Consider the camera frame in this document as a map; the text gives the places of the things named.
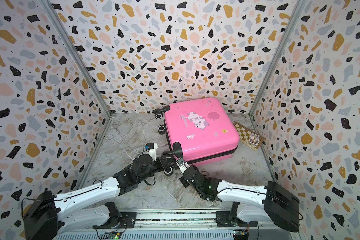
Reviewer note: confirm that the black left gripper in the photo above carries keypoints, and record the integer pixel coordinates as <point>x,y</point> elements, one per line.
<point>166,165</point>

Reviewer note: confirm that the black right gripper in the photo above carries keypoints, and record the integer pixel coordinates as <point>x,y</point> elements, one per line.
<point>183,181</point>

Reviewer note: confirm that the pink hard-shell kids suitcase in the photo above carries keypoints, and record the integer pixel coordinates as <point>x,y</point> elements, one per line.
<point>198,131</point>

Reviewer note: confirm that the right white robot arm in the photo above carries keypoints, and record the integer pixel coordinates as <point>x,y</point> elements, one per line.
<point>277,204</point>

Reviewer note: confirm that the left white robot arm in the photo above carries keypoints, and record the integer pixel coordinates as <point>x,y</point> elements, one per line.
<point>51,215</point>

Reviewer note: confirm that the wooden chess board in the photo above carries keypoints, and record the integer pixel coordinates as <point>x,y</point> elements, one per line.
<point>244,134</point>

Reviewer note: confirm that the small card box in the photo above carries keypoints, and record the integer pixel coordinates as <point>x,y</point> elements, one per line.
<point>254,139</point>

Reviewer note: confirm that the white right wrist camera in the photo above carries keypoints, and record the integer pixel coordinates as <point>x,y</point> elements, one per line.
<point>182,165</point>

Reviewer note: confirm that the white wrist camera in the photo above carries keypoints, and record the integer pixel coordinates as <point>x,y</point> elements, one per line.
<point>151,150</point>
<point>182,165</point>

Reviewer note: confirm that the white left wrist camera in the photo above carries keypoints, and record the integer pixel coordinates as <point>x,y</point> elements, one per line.
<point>151,150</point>

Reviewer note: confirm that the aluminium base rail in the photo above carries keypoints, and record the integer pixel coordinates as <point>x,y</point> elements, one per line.
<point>188,224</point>

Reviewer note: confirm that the left aluminium corner post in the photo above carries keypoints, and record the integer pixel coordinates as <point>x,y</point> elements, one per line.
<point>53,16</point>

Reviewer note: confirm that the aluminium corner post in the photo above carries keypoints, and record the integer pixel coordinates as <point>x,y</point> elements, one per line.
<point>278,54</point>
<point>53,16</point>

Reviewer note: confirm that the right aluminium corner post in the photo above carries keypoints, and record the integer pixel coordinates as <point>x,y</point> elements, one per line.
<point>278,54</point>

